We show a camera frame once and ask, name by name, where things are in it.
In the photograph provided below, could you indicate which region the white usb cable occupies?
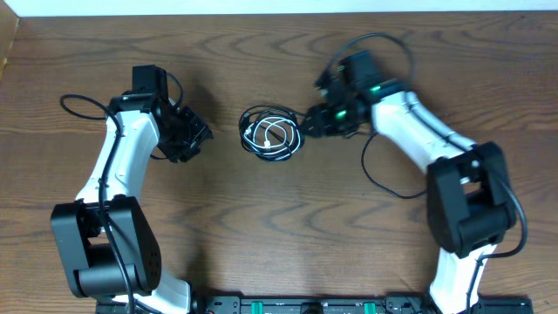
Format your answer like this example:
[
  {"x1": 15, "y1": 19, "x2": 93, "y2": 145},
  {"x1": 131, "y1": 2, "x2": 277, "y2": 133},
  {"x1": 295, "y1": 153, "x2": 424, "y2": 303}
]
[{"x1": 243, "y1": 115, "x2": 303, "y2": 157}]

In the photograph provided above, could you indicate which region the black usb cable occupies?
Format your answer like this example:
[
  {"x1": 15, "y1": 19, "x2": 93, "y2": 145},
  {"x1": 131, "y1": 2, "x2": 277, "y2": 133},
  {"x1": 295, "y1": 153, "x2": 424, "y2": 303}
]
[{"x1": 237, "y1": 104, "x2": 427, "y2": 201}]

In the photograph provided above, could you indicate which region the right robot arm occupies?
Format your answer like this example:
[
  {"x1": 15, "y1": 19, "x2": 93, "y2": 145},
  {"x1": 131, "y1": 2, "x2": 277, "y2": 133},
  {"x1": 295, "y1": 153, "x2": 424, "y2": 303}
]
[{"x1": 301, "y1": 51, "x2": 527, "y2": 313}]

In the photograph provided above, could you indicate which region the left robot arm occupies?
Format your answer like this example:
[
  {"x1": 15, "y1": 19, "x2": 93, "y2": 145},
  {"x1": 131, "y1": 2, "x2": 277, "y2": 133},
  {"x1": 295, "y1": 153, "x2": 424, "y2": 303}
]
[{"x1": 51, "y1": 65, "x2": 213, "y2": 313}]

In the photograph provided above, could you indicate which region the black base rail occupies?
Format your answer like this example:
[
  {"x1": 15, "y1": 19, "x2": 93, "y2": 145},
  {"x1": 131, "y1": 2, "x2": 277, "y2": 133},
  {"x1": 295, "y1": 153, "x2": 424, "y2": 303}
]
[{"x1": 94, "y1": 295, "x2": 534, "y2": 314}]

